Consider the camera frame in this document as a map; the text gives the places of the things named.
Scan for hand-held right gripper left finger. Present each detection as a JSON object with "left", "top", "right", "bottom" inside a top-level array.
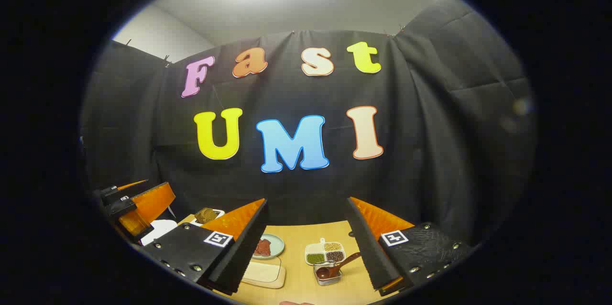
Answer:
[{"left": 142, "top": 198, "right": 268, "bottom": 296}]

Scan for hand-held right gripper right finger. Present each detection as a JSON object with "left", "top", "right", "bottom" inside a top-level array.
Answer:
[{"left": 345, "top": 196, "right": 474, "bottom": 296}]

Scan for white rice cooker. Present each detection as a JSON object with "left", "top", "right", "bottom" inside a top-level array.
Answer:
[{"left": 140, "top": 219, "right": 179, "bottom": 247}]

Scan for clear rice container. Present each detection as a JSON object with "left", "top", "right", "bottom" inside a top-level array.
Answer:
[{"left": 240, "top": 256, "right": 287, "bottom": 290}]

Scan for brown wooden spoon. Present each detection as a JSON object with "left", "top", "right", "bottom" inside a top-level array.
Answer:
[{"left": 316, "top": 252, "right": 362, "bottom": 281}]

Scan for pale green plate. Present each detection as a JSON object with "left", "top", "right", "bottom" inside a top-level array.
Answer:
[{"left": 252, "top": 233, "right": 285, "bottom": 260}]

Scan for white divided grain dish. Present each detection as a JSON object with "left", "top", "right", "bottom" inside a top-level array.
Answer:
[{"left": 305, "top": 238, "right": 346, "bottom": 266}]

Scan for white toaster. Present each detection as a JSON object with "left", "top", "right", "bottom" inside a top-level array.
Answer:
[{"left": 190, "top": 208, "right": 226, "bottom": 227}]

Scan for brown bread slice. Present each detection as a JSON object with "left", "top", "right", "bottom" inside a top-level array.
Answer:
[{"left": 195, "top": 207, "right": 219, "bottom": 224}]

